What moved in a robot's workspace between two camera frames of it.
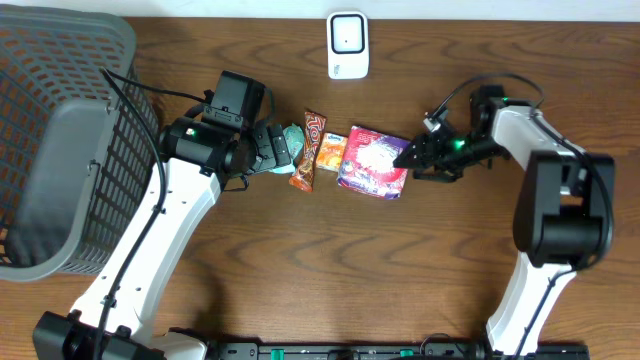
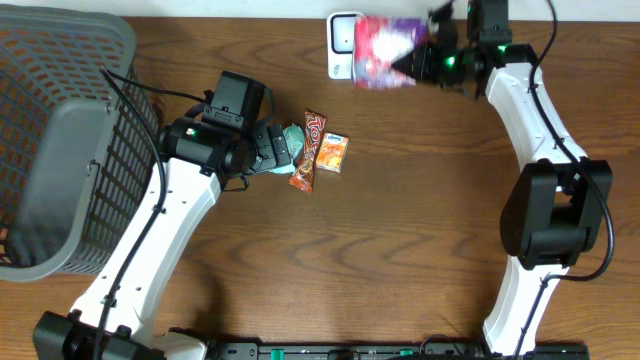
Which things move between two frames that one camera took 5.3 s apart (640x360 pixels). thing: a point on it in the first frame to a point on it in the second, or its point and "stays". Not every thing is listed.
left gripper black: (273, 148) stays
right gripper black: (422, 143) to (422, 68)
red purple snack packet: (368, 164) to (379, 41)
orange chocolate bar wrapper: (314, 126) stays
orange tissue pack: (331, 151) stays
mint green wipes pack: (294, 142) stays
